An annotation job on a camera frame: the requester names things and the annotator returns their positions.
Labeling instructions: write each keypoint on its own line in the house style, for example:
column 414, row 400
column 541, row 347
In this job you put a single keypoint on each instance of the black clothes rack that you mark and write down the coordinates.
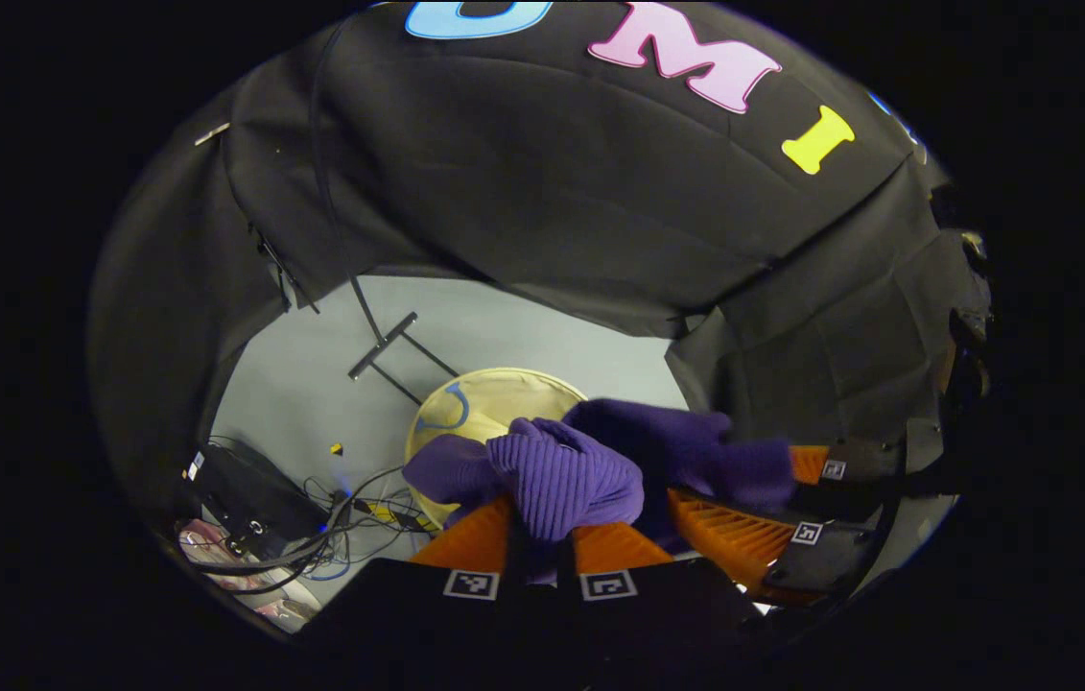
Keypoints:
column 384, row 344

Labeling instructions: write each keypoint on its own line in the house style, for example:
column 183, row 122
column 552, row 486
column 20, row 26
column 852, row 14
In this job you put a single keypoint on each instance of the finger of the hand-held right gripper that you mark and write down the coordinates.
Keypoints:
column 863, row 461
column 734, row 542

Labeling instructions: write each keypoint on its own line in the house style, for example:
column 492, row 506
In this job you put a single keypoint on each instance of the black equipment box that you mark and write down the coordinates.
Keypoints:
column 249, row 494

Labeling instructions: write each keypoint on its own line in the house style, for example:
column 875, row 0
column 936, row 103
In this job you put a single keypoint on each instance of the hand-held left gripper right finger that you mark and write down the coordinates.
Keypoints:
column 657, row 605

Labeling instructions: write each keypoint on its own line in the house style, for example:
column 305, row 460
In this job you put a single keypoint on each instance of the black backdrop cloth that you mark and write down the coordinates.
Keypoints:
column 552, row 192

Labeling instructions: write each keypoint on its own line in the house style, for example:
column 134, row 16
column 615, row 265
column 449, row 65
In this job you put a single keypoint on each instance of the beige laundry hamper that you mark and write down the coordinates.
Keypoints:
column 504, row 398

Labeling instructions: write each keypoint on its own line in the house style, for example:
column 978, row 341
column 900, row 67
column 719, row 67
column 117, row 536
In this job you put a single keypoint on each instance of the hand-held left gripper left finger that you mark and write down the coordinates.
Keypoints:
column 408, row 605

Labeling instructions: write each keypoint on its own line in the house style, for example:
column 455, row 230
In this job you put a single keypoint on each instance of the pink cloth bundle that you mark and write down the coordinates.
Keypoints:
column 206, row 542

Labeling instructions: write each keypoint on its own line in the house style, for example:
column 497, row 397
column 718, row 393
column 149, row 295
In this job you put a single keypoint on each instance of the purple ribbed garment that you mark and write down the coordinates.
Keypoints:
column 571, row 470

